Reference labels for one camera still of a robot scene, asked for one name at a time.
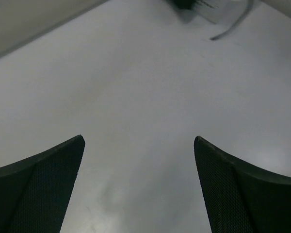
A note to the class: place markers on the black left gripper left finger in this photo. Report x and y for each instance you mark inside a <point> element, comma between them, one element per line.
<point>35,192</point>

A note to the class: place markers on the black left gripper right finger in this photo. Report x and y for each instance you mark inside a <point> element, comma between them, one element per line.
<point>241,197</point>

